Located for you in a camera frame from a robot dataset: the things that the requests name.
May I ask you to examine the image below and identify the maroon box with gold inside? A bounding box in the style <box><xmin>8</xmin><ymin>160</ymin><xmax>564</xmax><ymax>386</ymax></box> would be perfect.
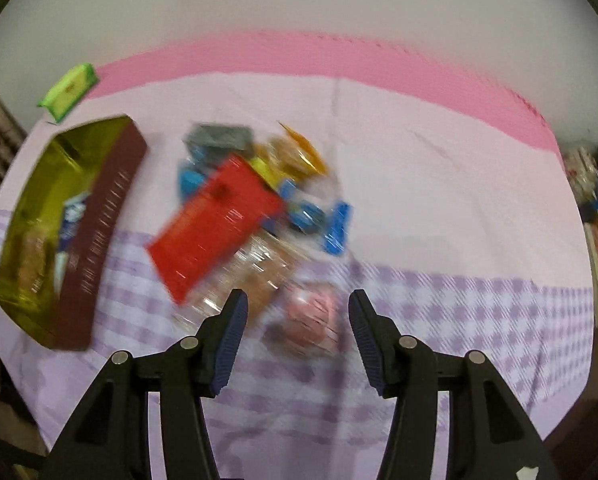
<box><xmin>0</xmin><ymin>115</ymin><xmax>148</xmax><ymax>352</ymax></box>

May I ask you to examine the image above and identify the pink round snack packet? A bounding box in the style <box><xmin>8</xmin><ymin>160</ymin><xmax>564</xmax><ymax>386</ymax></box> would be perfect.
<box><xmin>264</xmin><ymin>282</ymin><xmax>342</xmax><ymax>358</ymax></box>

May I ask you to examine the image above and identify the green snack packet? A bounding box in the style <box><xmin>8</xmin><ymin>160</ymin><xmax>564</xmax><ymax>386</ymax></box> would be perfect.
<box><xmin>36</xmin><ymin>62</ymin><xmax>100</xmax><ymax>125</ymax></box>

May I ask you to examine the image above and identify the blue plum candy packet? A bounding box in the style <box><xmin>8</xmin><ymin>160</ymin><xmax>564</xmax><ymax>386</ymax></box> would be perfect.
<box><xmin>177</xmin><ymin>160</ymin><xmax>215</xmax><ymax>201</ymax></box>
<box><xmin>279</xmin><ymin>180</ymin><xmax>327</xmax><ymax>233</ymax></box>
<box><xmin>324</xmin><ymin>201</ymin><xmax>354</xmax><ymax>256</ymax></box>

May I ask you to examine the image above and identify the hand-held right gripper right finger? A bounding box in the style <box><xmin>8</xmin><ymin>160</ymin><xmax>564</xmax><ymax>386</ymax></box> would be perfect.
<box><xmin>348</xmin><ymin>289</ymin><xmax>560</xmax><ymax>480</ymax></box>

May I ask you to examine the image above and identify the orange snack packet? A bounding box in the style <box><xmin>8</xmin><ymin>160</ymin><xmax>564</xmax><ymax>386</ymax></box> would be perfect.
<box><xmin>259</xmin><ymin>121</ymin><xmax>328</xmax><ymax>183</ymax></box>

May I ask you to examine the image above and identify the blue and white snack packet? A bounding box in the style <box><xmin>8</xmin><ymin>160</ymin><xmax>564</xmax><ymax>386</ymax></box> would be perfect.
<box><xmin>54</xmin><ymin>192</ymin><xmax>92</xmax><ymax>291</ymax></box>

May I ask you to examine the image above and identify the red snack packet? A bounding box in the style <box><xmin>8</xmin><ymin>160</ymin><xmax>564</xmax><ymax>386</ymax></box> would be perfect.
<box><xmin>146</xmin><ymin>154</ymin><xmax>286</xmax><ymax>306</ymax></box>

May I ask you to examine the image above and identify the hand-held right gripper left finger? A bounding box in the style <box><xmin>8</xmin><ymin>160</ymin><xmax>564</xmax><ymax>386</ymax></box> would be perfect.
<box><xmin>39</xmin><ymin>288</ymin><xmax>250</xmax><ymax>480</ymax></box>

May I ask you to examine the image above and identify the pink and purple checked bedsheet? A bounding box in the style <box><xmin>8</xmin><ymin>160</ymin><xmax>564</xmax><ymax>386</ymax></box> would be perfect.
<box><xmin>0</xmin><ymin>30</ymin><xmax>597</xmax><ymax>480</ymax></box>

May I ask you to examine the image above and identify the grey cube snack packet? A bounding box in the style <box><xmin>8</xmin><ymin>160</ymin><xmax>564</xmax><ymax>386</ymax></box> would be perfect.
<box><xmin>185</xmin><ymin>122</ymin><xmax>256</xmax><ymax>161</ymax></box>

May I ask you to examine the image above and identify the clear biscuit packet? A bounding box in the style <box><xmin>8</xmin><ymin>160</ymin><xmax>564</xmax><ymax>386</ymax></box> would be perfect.
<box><xmin>174</xmin><ymin>230</ymin><xmax>310</xmax><ymax>331</ymax></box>

